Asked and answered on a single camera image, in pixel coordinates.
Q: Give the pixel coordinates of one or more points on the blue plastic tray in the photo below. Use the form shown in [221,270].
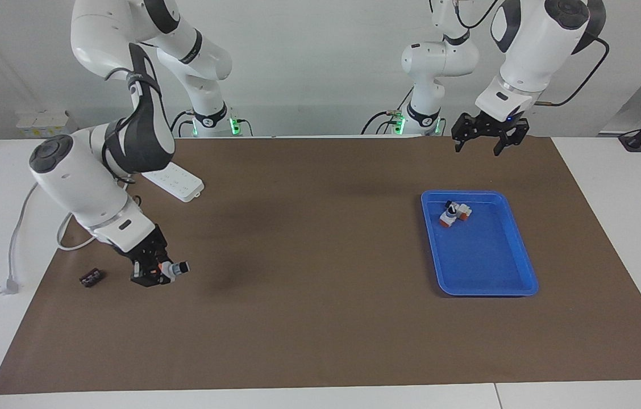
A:
[482,255]

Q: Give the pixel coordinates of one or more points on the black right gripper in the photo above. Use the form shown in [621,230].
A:
[147,247]

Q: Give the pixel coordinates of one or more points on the rotary switch with red back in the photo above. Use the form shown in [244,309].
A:
[448,217]

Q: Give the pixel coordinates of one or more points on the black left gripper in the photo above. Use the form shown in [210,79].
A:
[488,126]

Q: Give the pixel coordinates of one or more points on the white power strip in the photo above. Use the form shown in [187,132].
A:
[181,184]

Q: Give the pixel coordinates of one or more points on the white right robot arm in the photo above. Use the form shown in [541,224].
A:
[84,182]

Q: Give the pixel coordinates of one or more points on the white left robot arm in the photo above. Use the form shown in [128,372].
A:
[531,51]

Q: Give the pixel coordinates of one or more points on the small black terminal block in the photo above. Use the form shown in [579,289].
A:
[92,278]

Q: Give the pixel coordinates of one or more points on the brown table mat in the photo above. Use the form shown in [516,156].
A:
[326,284]

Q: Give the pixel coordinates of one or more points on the small white cylindrical part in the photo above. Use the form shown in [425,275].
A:
[177,268]

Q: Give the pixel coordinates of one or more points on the white background box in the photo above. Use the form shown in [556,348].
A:
[45,124]

